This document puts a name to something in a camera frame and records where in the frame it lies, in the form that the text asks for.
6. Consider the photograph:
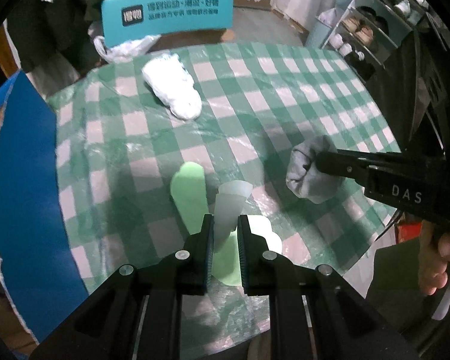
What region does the white teal-striped sock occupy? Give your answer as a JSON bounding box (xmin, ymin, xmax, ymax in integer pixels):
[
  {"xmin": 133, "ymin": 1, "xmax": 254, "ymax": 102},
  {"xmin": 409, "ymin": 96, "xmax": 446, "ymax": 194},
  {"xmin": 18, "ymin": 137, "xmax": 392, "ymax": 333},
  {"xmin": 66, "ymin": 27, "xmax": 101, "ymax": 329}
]
[{"xmin": 140, "ymin": 53, "xmax": 203, "ymax": 121}]

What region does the red box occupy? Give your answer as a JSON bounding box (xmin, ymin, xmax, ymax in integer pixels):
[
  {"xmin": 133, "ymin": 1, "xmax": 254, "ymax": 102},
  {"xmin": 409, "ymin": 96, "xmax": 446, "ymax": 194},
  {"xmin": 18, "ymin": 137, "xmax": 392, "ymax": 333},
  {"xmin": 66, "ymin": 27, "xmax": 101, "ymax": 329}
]
[{"xmin": 395, "ymin": 221, "xmax": 424, "ymax": 248}]

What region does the blue cardboard box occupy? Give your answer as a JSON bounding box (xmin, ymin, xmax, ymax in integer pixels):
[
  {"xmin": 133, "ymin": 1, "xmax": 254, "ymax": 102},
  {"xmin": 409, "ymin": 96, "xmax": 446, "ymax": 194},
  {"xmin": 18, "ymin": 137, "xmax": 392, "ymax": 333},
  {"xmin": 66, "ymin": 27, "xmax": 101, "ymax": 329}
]
[{"xmin": 0, "ymin": 69, "xmax": 91, "ymax": 346}]

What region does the person's right hand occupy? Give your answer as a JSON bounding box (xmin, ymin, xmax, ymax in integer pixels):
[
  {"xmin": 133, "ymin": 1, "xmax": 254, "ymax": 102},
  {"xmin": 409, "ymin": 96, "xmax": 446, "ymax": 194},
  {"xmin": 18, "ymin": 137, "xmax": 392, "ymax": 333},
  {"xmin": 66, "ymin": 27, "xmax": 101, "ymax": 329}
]
[{"xmin": 418, "ymin": 219, "xmax": 450, "ymax": 297}]

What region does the shoe rack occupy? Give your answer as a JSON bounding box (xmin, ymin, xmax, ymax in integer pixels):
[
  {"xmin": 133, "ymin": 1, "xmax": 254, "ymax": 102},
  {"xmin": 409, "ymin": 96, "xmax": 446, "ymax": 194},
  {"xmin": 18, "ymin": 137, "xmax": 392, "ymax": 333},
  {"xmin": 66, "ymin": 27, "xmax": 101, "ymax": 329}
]
[{"xmin": 328, "ymin": 0, "xmax": 428, "ymax": 83}]

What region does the group of shoes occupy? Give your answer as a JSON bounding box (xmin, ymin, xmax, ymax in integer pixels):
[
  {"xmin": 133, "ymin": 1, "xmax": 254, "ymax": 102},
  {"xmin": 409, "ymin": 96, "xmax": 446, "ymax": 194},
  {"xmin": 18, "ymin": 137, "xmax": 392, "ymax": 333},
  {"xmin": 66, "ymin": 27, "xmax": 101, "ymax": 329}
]
[{"xmin": 330, "ymin": 0, "xmax": 424, "ymax": 79}]

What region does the black jacket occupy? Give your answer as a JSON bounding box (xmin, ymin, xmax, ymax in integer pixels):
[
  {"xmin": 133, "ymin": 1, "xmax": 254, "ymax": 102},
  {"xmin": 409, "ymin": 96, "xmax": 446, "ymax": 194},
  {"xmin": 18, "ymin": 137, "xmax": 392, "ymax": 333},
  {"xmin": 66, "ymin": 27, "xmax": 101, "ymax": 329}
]
[{"xmin": 7, "ymin": 0, "xmax": 106, "ymax": 79}]

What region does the teal printed box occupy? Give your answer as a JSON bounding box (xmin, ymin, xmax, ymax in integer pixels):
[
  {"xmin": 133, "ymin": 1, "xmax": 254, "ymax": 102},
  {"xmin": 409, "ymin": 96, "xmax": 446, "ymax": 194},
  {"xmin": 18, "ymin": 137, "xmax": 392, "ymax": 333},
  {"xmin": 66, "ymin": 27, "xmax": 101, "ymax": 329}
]
[{"xmin": 100, "ymin": 0, "xmax": 235, "ymax": 49}]

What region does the plain white sock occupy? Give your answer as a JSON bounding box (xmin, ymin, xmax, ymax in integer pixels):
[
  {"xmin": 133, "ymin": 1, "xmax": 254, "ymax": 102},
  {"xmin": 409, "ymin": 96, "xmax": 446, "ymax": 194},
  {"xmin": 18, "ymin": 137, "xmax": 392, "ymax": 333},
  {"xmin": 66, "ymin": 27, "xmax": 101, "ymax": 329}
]
[{"xmin": 247, "ymin": 214, "xmax": 284, "ymax": 256}]

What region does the green checked tablecloth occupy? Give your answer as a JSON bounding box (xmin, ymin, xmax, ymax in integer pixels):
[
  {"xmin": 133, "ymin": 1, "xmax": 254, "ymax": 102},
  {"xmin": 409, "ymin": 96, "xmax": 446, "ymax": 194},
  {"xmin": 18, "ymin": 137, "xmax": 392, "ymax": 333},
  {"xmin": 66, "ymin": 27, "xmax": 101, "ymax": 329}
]
[{"xmin": 45, "ymin": 41, "xmax": 402, "ymax": 353}]

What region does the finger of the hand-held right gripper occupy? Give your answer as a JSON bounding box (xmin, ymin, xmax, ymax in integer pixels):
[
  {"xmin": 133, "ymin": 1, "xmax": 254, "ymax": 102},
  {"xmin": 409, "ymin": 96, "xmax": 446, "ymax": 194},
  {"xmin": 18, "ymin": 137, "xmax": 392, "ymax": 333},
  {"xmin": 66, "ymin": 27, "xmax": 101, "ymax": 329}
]
[
  {"xmin": 337, "ymin": 148, "xmax": 446, "ymax": 166},
  {"xmin": 314, "ymin": 151, "xmax": 374, "ymax": 188}
]

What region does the white plastic bag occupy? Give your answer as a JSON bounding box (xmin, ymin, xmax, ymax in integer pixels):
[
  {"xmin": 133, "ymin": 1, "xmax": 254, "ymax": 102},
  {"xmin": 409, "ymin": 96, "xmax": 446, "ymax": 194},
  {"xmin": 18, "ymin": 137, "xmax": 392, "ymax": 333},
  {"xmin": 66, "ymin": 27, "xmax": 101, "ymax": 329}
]
[{"xmin": 88, "ymin": 22, "xmax": 162, "ymax": 64}]

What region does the light blue bin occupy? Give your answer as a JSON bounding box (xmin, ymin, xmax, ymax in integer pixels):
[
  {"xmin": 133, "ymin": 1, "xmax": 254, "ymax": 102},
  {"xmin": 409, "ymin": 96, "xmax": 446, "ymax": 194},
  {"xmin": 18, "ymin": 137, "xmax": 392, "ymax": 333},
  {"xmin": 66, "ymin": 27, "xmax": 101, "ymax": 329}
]
[{"xmin": 304, "ymin": 7, "xmax": 346, "ymax": 49}]

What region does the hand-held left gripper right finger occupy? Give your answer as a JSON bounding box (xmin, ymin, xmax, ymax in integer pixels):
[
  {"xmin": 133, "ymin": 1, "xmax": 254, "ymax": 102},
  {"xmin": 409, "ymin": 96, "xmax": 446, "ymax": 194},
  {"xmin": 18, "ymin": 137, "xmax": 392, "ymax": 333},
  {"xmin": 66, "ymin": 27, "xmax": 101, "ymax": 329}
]
[{"xmin": 237, "ymin": 214, "xmax": 402, "ymax": 360}]

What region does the white bin liner bag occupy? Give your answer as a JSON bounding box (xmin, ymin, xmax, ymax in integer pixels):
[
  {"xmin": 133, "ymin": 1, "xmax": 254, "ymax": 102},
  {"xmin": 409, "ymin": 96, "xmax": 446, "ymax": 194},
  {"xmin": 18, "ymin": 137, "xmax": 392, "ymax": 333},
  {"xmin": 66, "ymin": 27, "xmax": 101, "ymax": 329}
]
[{"xmin": 315, "ymin": 7, "xmax": 342, "ymax": 25}]

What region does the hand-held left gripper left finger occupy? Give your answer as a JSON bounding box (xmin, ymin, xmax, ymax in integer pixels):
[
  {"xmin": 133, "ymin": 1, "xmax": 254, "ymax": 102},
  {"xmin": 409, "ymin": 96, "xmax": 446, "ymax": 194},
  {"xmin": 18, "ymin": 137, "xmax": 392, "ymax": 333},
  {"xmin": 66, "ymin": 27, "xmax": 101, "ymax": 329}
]
[{"xmin": 30, "ymin": 214, "xmax": 215, "ymax": 360}]

